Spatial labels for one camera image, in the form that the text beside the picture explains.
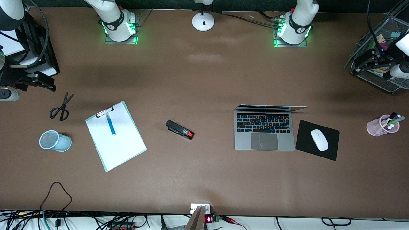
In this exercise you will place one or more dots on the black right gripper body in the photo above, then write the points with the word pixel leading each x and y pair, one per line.
pixel 9 76

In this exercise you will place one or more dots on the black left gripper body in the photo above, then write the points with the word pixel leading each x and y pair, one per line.
pixel 379 59

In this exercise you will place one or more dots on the blue marker with white cap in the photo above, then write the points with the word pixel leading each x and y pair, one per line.
pixel 111 124

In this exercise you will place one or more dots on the grey laptop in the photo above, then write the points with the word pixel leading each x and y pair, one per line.
pixel 263 127

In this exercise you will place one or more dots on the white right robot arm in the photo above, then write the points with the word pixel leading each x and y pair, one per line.
pixel 116 25

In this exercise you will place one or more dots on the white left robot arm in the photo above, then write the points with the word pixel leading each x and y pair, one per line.
pixel 297 24

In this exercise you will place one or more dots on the black capped marker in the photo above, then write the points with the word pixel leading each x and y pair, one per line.
pixel 393 114

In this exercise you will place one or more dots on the green marker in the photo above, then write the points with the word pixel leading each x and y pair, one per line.
pixel 390 122

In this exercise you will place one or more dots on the white capped marker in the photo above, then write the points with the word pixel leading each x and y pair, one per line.
pixel 389 126

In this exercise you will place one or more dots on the small wooden figure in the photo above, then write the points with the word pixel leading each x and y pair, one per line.
pixel 381 39

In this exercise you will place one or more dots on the black desk file organizer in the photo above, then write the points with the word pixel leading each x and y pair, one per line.
pixel 38 54

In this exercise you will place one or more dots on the teal sticky note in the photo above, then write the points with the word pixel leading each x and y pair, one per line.
pixel 395 34

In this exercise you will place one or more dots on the light blue mesh cup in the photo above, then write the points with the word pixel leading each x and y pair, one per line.
pixel 56 141

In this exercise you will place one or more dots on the pink translucent pen cup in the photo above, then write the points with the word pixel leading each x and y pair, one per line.
pixel 374 127

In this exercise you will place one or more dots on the white computer mouse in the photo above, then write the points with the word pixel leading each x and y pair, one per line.
pixel 319 140

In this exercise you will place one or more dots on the white paper sheet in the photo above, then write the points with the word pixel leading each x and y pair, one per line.
pixel 118 143

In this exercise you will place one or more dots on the black mouse pad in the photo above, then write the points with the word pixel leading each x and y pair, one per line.
pixel 303 143

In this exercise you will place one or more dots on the mint green clipboard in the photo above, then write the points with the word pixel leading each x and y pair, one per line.
pixel 105 166

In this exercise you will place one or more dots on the black stapler with red end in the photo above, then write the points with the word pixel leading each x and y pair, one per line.
pixel 179 129

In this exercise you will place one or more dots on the black and orange power strip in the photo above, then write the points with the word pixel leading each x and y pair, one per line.
pixel 123 226

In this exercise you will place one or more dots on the white round lamp base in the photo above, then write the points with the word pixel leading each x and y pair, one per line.
pixel 203 21

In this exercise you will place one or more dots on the small board with red display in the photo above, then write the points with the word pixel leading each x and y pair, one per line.
pixel 211 219

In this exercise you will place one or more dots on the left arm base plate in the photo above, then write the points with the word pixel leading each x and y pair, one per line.
pixel 302 44

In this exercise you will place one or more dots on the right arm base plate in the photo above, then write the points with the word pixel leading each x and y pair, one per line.
pixel 110 41

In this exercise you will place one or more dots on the aluminium extrusion post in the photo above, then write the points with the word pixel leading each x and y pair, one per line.
pixel 195 220

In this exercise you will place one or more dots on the white mounting bracket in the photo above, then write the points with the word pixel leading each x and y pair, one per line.
pixel 206 208

